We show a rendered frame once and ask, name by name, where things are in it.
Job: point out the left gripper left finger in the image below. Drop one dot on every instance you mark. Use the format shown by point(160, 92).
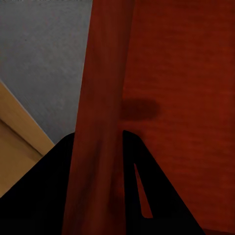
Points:
point(35, 204)

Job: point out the door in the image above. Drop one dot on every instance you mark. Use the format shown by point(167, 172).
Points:
point(22, 141)

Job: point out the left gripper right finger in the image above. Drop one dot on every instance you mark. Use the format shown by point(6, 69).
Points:
point(170, 215)

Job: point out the storage box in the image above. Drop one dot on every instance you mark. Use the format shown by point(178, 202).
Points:
point(165, 71)

